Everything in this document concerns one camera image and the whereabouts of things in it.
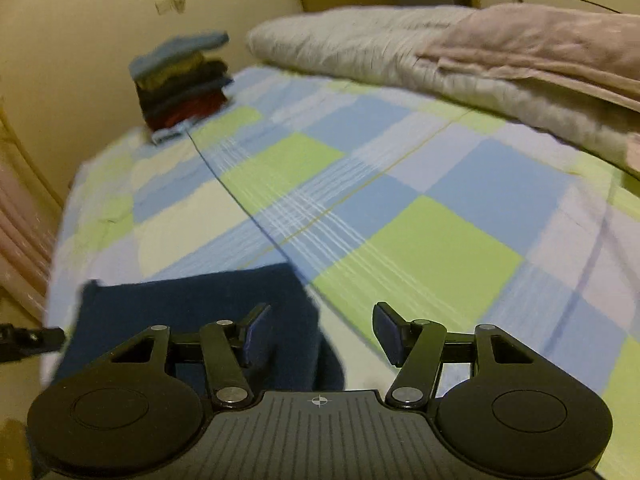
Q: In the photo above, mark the stack of folded clothes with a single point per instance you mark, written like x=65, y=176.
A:
x=180, y=80

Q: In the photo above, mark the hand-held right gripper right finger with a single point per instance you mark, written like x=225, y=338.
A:
x=387, y=332

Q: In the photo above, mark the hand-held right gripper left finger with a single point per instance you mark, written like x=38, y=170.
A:
x=254, y=332

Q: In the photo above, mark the grey folded quilt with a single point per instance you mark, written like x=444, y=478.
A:
x=360, y=45

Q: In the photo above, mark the dark blue sweater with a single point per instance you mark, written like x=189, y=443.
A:
x=175, y=305

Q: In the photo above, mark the checkered bed sheet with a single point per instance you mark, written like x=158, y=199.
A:
x=425, y=200

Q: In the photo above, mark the pink folded blanket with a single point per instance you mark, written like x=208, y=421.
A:
x=550, y=45

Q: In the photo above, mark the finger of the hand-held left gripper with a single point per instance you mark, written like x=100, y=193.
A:
x=42, y=338

